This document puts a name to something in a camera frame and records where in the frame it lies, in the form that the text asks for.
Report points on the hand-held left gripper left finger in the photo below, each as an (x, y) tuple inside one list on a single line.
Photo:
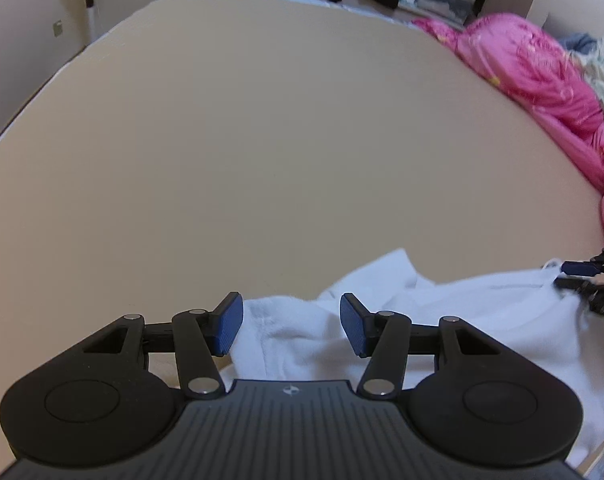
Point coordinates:
[(229, 322)]

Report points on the white shirt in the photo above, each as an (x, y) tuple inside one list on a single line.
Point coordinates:
[(482, 320)]

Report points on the pink quilt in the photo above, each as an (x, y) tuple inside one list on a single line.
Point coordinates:
[(527, 60)]

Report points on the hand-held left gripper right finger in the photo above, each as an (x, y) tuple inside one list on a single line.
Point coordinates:
[(352, 322)]

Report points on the wall socket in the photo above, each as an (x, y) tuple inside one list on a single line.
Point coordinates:
[(57, 28)]

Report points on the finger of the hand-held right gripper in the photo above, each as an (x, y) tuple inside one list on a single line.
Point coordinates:
[(579, 266), (574, 285)]

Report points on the white standing fan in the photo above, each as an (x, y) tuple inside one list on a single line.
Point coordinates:
[(89, 5)]

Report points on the blue cloth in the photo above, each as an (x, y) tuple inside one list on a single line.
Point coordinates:
[(579, 44)]

